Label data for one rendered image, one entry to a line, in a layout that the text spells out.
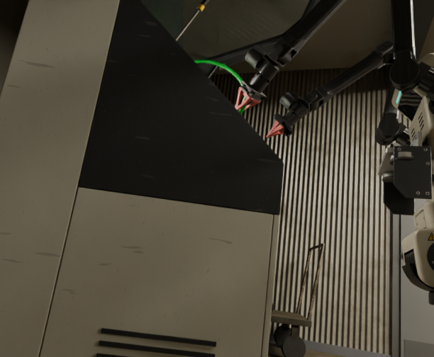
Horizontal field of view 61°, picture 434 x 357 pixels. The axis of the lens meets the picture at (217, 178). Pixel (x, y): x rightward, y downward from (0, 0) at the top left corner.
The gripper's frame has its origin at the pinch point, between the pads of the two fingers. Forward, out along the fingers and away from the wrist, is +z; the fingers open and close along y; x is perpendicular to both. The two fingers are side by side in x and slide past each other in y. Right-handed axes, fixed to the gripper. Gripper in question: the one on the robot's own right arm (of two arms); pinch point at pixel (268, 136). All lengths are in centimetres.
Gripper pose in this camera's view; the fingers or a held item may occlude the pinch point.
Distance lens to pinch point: 161.0
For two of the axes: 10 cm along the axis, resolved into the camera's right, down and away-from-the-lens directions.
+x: -1.9, -2.7, -9.5
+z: -7.9, 6.2, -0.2
